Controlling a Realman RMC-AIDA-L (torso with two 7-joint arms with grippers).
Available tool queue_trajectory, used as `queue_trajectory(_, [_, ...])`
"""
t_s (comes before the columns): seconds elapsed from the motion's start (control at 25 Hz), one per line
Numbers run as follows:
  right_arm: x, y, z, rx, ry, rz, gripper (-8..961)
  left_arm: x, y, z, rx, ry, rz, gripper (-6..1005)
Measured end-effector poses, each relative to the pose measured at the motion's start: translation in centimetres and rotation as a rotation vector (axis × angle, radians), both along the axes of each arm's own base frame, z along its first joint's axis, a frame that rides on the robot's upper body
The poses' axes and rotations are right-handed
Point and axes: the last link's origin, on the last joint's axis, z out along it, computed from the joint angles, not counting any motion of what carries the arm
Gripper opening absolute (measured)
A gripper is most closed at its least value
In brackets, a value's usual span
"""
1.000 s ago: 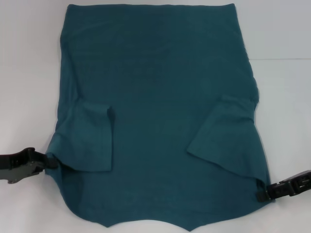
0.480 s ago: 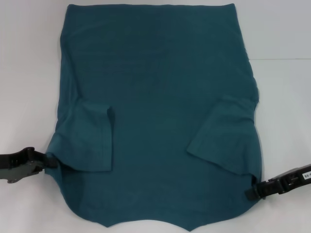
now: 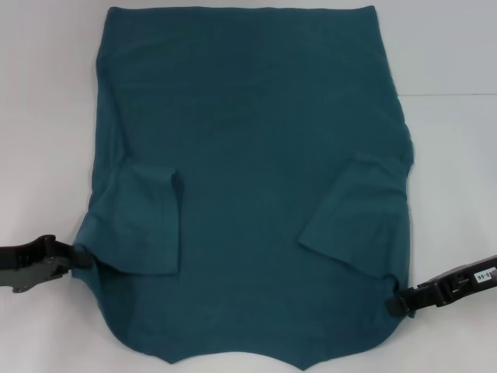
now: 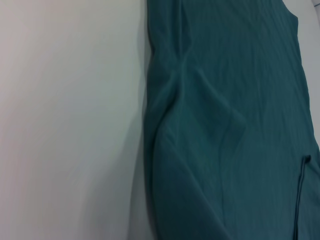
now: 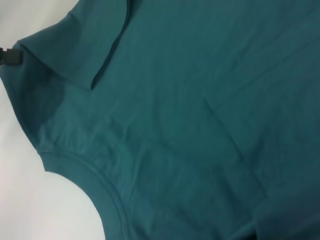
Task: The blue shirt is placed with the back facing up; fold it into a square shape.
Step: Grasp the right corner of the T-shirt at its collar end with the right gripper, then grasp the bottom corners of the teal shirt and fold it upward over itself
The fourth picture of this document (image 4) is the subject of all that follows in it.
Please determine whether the teal blue t-shirt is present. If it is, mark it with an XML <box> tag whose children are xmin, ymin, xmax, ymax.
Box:
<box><xmin>141</xmin><ymin>0</ymin><xmax>320</xmax><ymax>240</ymax></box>

